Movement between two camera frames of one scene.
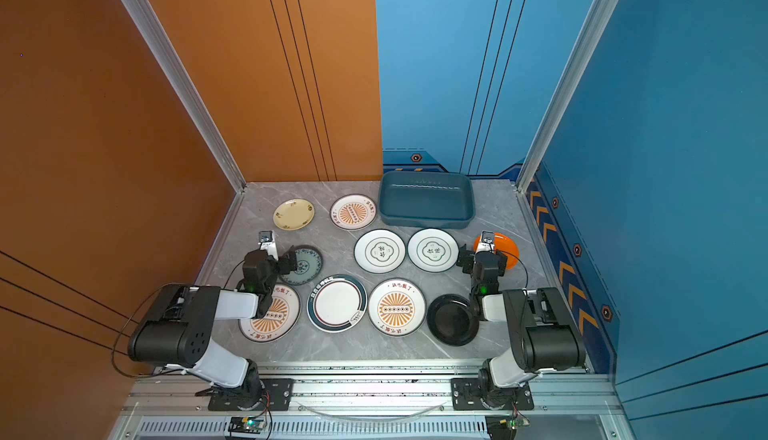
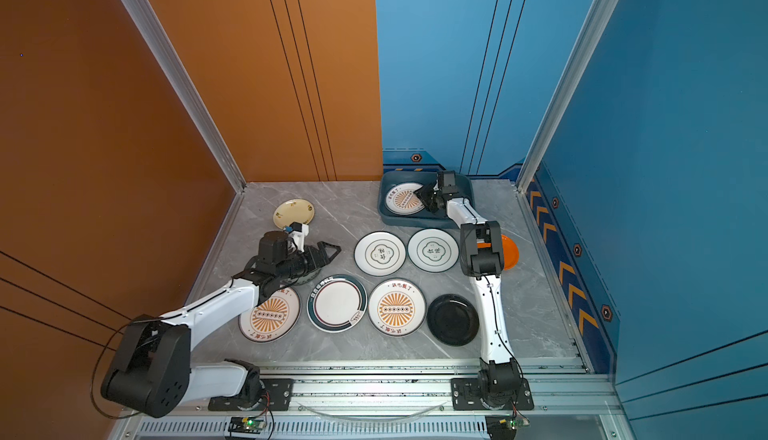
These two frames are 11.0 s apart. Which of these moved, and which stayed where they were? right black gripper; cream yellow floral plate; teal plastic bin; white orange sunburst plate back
Moved: right black gripper; white orange sunburst plate back
Stayed: cream yellow floral plate; teal plastic bin
